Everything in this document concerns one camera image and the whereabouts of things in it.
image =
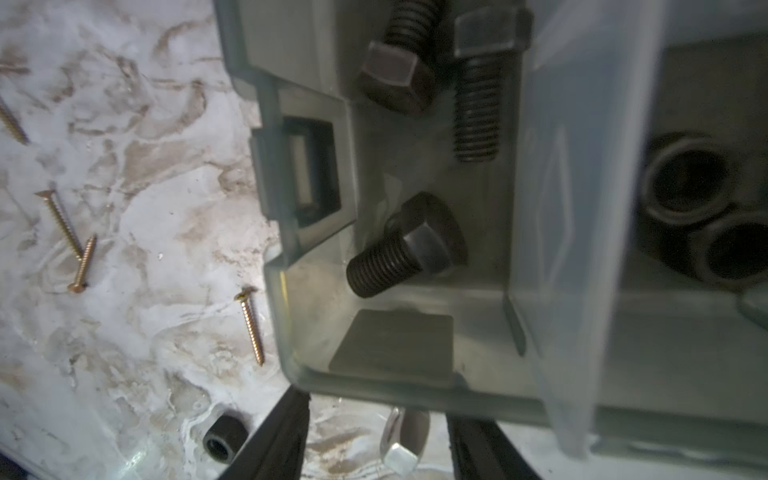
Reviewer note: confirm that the black hex nut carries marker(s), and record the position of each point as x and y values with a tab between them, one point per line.
731	251
686	178
224	439

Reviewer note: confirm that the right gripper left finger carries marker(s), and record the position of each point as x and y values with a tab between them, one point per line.
276	450

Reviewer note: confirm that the brass wood screw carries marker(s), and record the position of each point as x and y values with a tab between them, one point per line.
79	283
243	299
12	124
49	198

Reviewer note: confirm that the black hex bolt pair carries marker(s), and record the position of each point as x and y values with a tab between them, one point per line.
483	40
396	72

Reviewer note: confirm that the clear plastic organizer box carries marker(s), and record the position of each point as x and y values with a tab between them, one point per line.
575	311

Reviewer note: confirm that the silver hex nut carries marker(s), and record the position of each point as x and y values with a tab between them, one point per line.
404	439

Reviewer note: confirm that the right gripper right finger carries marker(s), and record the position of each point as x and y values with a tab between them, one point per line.
481	451

